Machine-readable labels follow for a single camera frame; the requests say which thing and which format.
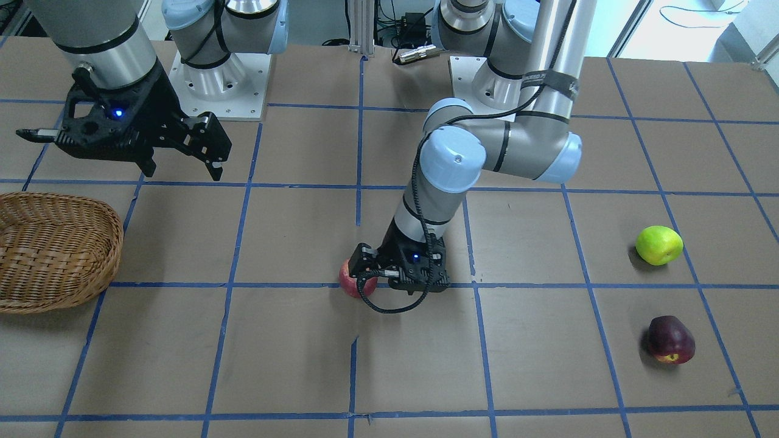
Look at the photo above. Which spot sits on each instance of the dark red apple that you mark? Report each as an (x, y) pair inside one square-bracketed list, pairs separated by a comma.
[(669, 341)]

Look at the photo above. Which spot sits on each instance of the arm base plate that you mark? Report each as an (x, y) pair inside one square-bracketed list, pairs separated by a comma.
[(234, 91), (486, 90)]

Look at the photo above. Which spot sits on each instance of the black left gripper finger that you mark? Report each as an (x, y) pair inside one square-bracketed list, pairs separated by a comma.
[(363, 263)]

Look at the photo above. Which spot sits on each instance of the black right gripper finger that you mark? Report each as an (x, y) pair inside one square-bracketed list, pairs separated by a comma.
[(147, 165), (207, 141)]

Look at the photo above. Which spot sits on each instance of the aluminium frame post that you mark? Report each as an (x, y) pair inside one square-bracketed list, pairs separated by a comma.
[(361, 27)]

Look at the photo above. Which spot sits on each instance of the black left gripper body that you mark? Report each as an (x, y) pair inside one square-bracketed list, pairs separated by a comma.
[(395, 241)]

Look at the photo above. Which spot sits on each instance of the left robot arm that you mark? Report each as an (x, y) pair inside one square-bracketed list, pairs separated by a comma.
[(529, 81)]

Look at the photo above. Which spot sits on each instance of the green apple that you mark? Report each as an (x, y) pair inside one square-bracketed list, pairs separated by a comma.
[(658, 245)]

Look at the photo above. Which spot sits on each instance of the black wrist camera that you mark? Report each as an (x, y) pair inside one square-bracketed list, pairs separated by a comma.
[(418, 279)]

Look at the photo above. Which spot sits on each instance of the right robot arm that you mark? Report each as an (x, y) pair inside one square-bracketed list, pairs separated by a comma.
[(105, 34)]

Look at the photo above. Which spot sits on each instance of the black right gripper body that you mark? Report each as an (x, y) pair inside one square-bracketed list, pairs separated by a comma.
[(159, 102)]

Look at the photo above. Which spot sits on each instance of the woven wicker basket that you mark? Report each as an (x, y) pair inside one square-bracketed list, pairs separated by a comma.
[(57, 251)]

